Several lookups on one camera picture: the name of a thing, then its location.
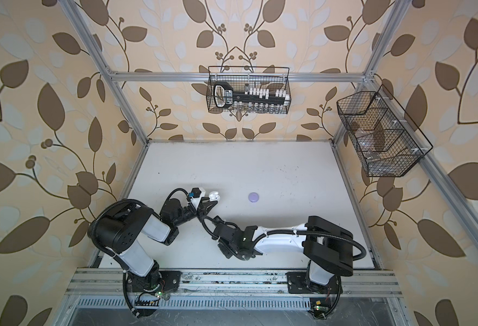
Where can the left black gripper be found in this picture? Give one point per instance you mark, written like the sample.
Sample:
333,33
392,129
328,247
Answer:
201,212

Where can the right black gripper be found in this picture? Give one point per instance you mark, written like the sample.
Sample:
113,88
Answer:
227,252

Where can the purple earbud charging case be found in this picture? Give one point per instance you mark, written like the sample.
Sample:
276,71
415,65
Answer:
253,197

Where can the white earbud charging case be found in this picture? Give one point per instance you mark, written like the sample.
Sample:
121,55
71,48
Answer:
214,196

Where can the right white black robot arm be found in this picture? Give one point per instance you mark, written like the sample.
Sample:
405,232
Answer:
331,249

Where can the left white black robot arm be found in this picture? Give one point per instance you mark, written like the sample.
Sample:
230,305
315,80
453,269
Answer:
115,231

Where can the black tool with white pieces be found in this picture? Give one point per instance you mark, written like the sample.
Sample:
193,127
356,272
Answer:
225,96

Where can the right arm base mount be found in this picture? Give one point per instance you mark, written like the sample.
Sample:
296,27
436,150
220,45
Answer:
299,283

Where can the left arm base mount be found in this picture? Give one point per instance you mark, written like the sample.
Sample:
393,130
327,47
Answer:
154,282

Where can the back wire basket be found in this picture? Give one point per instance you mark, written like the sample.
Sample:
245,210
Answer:
272,77

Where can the wire basket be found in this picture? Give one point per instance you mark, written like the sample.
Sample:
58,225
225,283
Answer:
386,138
272,77

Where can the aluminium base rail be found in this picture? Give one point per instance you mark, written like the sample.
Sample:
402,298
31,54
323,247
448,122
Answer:
234,283

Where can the right side wire basket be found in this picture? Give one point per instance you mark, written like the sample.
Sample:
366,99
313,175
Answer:
386,138

